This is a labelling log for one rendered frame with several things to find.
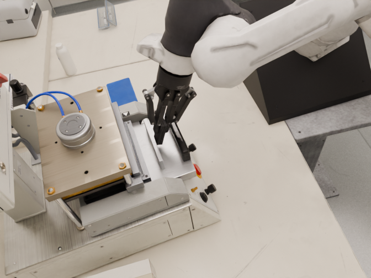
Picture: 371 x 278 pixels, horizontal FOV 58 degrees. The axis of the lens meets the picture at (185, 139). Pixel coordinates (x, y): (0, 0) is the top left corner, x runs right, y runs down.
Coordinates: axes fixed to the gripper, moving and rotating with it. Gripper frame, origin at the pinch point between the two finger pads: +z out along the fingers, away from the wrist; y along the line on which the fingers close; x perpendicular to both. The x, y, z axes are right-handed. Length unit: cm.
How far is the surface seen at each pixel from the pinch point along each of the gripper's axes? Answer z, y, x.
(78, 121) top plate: -5.9, -20.2, 0.0
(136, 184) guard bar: 1.5, -9.6, -13.8
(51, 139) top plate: 0.3, -25.8, 1.2
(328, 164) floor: 65, 120, 22
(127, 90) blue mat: 27, 6, 49
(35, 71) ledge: 34, -27, 72
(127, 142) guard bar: 0.1, -9.1, -2.4
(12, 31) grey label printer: 32, -35, 100
